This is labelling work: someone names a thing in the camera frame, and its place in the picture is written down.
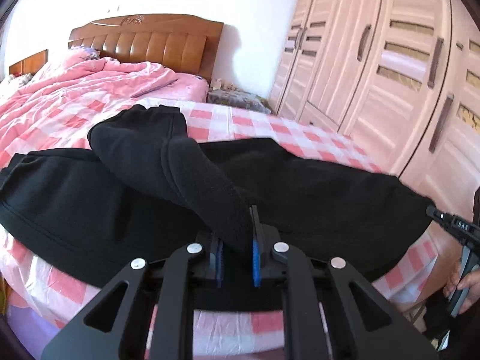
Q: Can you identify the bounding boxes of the black pants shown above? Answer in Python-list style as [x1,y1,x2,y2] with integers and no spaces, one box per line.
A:
[0,103,436,312]

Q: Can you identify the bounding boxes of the person right hand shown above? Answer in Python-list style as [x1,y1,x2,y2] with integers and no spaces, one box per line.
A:
[443,262,480,314]

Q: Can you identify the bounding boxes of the cluttered bedside table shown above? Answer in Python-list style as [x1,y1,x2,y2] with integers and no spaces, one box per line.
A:
[206,79,272,115]

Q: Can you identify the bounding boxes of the cream wardrobe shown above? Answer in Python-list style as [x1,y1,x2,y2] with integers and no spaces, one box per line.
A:
[268,0,479,216]

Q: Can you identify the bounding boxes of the brown wooden headboard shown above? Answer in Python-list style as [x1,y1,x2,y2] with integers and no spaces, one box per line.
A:
[68,14,224,81]

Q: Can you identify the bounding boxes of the pink quilt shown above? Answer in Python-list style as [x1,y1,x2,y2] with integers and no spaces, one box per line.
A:
[1,46,209,166]

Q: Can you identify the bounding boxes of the wooden nightstand far side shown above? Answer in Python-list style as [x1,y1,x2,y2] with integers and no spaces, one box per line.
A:
[9,49,48,76]

